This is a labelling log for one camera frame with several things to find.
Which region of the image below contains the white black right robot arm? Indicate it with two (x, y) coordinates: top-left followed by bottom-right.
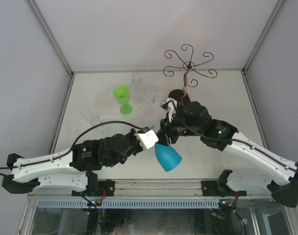
(157, 98), (298, 208)

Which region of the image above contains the green plastic wine glass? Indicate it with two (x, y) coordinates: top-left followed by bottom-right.
(113, 86), (133, 115)

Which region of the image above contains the blue plastic wine glass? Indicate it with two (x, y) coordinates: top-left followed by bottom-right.
(149, 124), (183, 172)

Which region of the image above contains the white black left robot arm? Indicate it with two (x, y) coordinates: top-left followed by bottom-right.
(2, 128), (157, 196)

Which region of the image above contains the blue slotted cable duct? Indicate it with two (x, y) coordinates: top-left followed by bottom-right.
(36, 198), (220, 209)

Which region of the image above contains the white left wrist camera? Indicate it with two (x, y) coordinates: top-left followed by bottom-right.
(134, 129), (159, 150)

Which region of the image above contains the aluminium mounting rail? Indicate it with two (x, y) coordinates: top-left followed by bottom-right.
(27, 178), (295, 197)

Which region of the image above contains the black camera cable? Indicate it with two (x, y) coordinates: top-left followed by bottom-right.
(167, 100), (298, 177)
(0, 120), (147, 177)

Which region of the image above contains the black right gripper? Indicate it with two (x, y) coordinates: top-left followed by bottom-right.
(155, 112), (202, 146)

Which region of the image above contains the black left camera cable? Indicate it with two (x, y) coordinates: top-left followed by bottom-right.
(0, 120), (147, 177)

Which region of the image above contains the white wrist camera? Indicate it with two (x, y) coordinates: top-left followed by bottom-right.
(160, 97), (177, 123)
(134, 129), (159, 150)

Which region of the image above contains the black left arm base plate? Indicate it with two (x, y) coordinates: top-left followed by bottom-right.
(71, 180), (115, 197)

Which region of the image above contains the clear flute glass front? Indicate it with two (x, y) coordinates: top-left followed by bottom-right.
(90, 115), (106, 134)

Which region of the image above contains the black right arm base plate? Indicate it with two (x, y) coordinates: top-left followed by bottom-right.
(201, 179), (247, 197)

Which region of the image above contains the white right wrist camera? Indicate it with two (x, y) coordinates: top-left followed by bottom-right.
(160, 97), (177, 123)

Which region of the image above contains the clear glass left rear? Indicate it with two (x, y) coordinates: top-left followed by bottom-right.
(80, 106), (92, 123)

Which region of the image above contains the black right camera cable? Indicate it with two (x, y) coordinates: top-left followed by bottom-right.
(167, 100), (298, 177)

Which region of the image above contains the clear wine glass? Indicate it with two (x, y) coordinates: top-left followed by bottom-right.
(144, 89), (155, 115)

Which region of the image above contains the clear tall champagne flute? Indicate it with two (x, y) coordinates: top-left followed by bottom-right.
(131, 72), (144, 106)

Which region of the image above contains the metal wine glass rack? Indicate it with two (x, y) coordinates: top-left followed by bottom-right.
(162, 44), (218, 106)

